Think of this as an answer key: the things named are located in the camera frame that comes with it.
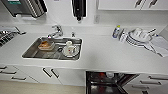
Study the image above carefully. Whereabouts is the white mug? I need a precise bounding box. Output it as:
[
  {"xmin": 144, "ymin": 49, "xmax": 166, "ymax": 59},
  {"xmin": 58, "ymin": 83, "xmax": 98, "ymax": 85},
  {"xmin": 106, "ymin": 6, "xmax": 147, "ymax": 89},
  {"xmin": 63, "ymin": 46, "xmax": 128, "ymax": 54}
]
[{"xmin": 62, "ymin": 40, "xmax": 81, "ymax": 58}]

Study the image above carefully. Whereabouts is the chrome faucet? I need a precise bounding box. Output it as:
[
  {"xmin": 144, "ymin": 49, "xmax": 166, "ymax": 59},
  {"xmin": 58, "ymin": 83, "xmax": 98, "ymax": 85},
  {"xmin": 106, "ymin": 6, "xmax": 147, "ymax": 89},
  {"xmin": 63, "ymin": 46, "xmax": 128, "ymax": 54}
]
[{"xmin": 47, "ymin": 24, "xmax": 64, "ymax": 39}]

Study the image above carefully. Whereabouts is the white two-door base cabinet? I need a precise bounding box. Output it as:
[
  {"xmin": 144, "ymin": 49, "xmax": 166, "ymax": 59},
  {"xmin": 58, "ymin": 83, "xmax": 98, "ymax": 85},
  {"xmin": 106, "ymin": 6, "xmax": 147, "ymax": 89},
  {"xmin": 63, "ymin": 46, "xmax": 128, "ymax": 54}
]
[{"xmin": 19, "ymin": 65, "xmax": 87, "ymax": 88}]

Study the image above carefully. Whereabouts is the blue dish soap bottle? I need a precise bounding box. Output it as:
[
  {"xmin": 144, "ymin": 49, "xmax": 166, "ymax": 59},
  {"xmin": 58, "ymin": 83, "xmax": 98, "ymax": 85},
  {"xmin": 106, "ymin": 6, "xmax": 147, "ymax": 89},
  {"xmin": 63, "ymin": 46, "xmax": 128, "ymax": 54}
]
[{"xmin": 112, "ymin": 24, "xmax": 122, "ymax": 39}]

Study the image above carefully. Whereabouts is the orange bowl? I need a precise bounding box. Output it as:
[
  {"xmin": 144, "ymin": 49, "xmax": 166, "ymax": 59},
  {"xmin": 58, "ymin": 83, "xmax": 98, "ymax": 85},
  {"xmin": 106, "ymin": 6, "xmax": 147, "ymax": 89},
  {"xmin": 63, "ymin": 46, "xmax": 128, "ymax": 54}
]
[{"xmin": 38, "ymin": 39, "xmax": 55, "ymax": 51}]

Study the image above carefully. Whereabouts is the black soap dispenser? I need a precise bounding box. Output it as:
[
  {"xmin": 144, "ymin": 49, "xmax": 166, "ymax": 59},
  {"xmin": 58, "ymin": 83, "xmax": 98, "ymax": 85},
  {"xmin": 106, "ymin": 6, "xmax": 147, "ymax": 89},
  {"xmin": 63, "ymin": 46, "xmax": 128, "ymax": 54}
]
[{"xmin": 71, "ymin": 0, "xmax": 88, "ymax": 22}]

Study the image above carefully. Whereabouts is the small white bottle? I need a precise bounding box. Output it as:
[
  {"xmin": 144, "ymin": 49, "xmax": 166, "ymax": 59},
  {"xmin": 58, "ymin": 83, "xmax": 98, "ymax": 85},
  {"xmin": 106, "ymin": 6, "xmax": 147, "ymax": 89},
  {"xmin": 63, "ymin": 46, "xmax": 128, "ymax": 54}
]
[{"xmin": 119, "ymin": 29, "xmax": 129, "ymax": 43}]

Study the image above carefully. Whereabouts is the stack of white plates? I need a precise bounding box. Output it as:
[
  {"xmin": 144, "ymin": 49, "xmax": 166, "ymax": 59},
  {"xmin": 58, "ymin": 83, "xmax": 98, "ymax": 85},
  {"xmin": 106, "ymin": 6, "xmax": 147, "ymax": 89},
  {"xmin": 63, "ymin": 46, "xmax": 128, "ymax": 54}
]
[{"xmin": 125, "ymin": 27, "xmax": 158, "ymax": 48}]

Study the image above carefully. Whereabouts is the steel sink basin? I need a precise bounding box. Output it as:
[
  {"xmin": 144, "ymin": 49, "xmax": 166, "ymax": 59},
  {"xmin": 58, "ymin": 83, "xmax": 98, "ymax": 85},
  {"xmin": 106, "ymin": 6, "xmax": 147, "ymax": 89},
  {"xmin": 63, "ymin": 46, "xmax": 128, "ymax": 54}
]
[{"xmin": 21, "ymin": 36, "xmax": 84, "ymax": 62}]

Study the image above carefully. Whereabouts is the steel paper towel dispenser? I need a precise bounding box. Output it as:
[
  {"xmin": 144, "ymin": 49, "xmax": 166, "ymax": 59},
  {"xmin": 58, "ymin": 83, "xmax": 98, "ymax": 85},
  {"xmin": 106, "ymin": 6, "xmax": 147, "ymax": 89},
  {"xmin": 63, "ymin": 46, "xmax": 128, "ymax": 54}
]
[{"xmin": 4, "ymin": 0, "xmax": 49, "ymax": 18}]

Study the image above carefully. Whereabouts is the white drawer unit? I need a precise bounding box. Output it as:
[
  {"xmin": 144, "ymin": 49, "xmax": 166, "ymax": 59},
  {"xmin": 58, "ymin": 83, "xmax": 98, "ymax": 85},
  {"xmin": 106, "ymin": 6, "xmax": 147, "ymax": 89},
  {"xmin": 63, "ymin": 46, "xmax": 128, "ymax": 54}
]
[
  {"xmin": 0, "ymin": 64, "xmax": 41, "ymax": 84},
  {"xmin": 123, "ymin": 73, "xmax": 168, "ymax": 94}
]

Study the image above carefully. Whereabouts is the white wall socket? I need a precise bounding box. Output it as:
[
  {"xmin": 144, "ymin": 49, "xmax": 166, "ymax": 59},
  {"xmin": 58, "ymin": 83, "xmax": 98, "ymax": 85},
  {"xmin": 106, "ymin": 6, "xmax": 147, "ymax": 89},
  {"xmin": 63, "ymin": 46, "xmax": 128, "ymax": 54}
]
[{"xmin": 93, "ymin": 14, "xmax": 101, "ymax": 24}]

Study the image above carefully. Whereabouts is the wire dishwasher rack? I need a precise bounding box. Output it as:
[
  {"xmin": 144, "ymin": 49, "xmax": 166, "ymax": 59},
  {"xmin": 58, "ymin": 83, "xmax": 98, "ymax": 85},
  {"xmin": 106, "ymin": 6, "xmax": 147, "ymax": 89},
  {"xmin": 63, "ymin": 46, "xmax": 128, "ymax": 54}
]
[{"xmin": 88, "ymin": 79, "xmax": 128, "ymax": 94}]

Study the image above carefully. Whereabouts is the white wall cabinet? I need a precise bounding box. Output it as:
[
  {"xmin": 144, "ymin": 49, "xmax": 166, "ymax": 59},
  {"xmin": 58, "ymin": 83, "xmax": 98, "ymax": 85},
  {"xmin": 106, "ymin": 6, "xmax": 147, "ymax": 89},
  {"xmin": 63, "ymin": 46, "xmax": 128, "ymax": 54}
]
[{"xmin": 96, "ymin": 0, "xmax": 168, "ymax": 11}]

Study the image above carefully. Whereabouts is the wire dish rack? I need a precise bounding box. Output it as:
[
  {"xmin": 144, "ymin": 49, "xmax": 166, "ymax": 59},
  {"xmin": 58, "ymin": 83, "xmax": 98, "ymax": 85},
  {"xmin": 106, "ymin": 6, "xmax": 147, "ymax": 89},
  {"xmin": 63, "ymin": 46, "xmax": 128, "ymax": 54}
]
[{"xmin": 0, "ymin": 27, "xmax": 27, "ymax": 48}]

